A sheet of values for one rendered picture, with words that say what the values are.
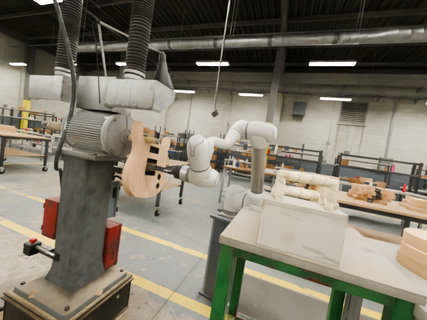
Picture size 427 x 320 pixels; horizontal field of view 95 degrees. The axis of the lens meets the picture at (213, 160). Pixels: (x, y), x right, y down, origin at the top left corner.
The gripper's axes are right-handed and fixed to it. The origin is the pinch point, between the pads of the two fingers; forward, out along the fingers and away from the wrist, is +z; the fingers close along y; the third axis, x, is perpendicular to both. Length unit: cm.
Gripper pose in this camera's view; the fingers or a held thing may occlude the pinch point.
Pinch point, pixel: (152, 167)
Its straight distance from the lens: 121.6
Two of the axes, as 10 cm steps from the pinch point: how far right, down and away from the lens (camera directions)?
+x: 1.8, -9.8, 0.8
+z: -9.4, -1.5, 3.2
